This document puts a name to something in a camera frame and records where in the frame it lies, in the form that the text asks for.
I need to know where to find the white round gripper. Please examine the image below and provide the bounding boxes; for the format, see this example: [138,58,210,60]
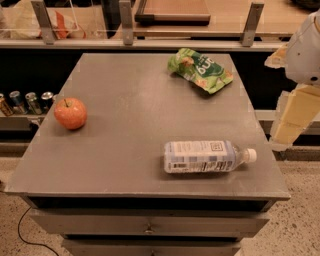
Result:
[264,9,320,151]

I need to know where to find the green rice chip bag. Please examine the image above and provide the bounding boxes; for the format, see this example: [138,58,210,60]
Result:
[167,48,233,94]

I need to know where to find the red apple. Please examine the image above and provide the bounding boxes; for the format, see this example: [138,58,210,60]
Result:
[54,98,87,130]

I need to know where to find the white orange plastic bag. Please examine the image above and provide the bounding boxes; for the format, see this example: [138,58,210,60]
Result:
[8,0,87,40]

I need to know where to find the clear plastic water bottle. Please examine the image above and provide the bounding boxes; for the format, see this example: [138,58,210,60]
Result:
[164,140,257,174]

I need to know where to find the wooden framed tray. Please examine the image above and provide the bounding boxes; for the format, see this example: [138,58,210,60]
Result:
[134,0,211,25]

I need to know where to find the grey drawer cabinet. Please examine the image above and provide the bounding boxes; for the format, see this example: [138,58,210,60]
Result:
[6,54,289,243]

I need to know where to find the dark drink can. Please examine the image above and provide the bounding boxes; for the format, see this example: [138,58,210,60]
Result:
[41,91,54,110]

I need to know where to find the green drink can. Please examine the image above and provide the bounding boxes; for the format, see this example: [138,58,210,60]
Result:
[25,92,42,115]

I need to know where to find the upper grey drawer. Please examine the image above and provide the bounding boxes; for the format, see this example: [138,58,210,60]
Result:
[30,209,269,238]

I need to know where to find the grey drawer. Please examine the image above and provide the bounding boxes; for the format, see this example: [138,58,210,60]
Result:
[30,209,269,238]
[62,239,240,256]

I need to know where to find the lower grey drawer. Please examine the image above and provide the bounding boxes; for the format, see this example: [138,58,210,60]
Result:
[62,239,240,256]

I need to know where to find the clear acrylic box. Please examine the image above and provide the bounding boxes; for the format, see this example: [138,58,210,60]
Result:
[0,0,107,41]

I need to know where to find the brown drink can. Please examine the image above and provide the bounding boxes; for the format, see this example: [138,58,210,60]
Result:
[0,93,14,116]

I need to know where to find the right grey metal bracket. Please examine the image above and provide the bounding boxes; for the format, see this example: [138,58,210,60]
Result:
[240,2,264,47]

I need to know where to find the grey metal bracket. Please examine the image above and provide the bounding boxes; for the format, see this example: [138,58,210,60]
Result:
[31,0,57,45]
[119,0,133,45]
[240,2,264,47]

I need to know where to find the middle grey metal bracket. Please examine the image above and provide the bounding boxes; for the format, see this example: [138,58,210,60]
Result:
[119,0,133,45]

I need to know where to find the left grey metal bracket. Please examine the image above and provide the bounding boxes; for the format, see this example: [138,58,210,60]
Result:
[31,0,57,45]

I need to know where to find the black floor cable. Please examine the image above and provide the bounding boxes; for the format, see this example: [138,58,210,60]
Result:
[17,206,60,256]

